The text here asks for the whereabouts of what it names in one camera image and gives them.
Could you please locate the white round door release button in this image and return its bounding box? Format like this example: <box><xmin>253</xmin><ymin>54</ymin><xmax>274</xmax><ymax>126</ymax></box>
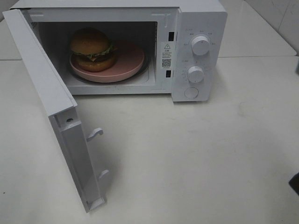
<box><xmin>184</xmin><ymin>87</ymin><xmax>199</xmax><ymax>99</ymax></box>

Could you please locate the pink round plate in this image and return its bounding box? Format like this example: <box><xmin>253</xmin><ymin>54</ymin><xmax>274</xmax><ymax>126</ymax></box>
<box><xmin>70</xmin><ymin>40</ymin><xmax>145</xmax><ymax>83</ymax></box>

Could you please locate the white microwave door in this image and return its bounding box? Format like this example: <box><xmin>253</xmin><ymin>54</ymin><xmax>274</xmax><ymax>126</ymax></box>
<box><xmin>3</xmin><ymin>9</ymin><xmax>109</xmax><ymax>212</ymax></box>

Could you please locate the burger with lettuce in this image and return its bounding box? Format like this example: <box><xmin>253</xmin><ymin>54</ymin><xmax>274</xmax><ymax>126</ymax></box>
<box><xmin>70</xmin><ymin>28</ymin><xmax>117</xmax><ymax>72</ymax></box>

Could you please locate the white lower microwave knob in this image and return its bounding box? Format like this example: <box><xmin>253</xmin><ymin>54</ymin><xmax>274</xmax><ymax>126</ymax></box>
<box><xmin>187</xmin><ymin>66</ymin><xmax>204</xmax><ymax>83</ymax></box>

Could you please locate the white microwave knob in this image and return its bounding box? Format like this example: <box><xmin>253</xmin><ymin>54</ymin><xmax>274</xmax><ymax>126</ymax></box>
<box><xmin>190</xmin><ymin>34</ymin><xmax>211</xmax><ymax>56</ymax></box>
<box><xmin>187</xmin><ymin>66</ymin><xmax>204</xmax><ymax>83</ymax></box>

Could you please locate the white warning label sticker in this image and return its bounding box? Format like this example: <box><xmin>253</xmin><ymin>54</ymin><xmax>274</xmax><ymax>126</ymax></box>
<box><xmin>160</xmin><ymin>42</ymin><xmax>175</xmax><ymax>70</ymax></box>

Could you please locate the white microwave oven body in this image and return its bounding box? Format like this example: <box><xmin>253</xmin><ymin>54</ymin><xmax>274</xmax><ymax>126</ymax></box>
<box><xmin>9</xmin><ymin>0</ymin><xmax>228</xmax><ymax>102</ymax></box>

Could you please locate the white upper microwave knob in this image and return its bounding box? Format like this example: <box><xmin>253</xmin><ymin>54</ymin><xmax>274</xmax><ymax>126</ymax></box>
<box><xmin>190</xmin><ymin>34</ymin><xmax>211</xmax><ymax>56</ymax></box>

